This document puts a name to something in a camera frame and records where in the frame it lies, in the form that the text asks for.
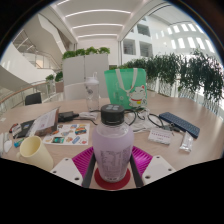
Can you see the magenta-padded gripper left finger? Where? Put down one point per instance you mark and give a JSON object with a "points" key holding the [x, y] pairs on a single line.
{"points": [[68, 170]]}

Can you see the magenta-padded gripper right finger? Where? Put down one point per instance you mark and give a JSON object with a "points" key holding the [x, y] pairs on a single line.
{"points": [[160, 168]]}

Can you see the lavender drink bottle black cap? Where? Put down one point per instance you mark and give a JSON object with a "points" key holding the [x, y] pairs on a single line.
{"points": [[112, 150]]}

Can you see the white label card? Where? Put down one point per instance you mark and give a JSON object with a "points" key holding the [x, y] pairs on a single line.
{"points": [[160, 136]]}

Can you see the colourful sticker sheet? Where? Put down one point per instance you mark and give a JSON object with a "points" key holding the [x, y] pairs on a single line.
{"points": [[68, 135]]}

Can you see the cream yellow cup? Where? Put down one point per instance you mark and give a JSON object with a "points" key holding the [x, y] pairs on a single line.
{"points": [[33, 151]]}

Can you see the flat round red coaster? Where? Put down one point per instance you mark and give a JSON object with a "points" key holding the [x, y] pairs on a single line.
{"points": [[111, 185]]}

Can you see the dark blue keyboard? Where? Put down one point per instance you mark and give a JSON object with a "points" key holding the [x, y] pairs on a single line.
{"points": [[180, 124]]}

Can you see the black power adapter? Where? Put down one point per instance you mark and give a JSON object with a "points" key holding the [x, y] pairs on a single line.
{"points": [[67, 116]]}

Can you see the printed paper booklet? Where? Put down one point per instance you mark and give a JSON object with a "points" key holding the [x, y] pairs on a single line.
{"points": [[45, 121]]}

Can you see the small teal tube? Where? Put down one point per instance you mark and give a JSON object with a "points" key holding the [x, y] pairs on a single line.
{"points": [[18, 143]]}

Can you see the white computer mouse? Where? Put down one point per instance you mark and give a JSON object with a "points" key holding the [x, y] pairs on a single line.
{"points": [[7, 144]]}

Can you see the small orange black case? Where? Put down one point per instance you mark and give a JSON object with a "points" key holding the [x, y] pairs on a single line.
{"points": [[13, 127]]}

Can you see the white chair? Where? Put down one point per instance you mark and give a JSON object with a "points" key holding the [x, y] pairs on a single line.
{"points": [[75, 91]]}

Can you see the black chair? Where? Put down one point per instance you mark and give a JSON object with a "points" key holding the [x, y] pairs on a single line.
{"points": [[33, 98]]}

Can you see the clear shaker bottle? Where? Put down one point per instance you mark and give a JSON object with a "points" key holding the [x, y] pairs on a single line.
{"points": [[92, 91]]}

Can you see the green tote bag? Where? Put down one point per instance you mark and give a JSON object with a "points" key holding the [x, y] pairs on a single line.
{"points": [[125, 88]]}

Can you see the planter box with plant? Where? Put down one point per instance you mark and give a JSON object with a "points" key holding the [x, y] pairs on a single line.
{"points": [[55, 83]]}

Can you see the glass railing wooden handrail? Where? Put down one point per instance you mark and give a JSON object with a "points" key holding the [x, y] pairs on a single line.
{"points": [[20, 95]]}

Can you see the white cabinet with plants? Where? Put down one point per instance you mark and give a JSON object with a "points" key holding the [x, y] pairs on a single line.
{"points": [[85, 71]]}

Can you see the green hedge plants row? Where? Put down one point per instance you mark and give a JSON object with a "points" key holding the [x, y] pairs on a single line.
{"points": [[186, 71]]}

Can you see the ceiling light strips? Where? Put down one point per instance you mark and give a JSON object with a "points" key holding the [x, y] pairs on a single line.
{"points": [[96, 25]]}

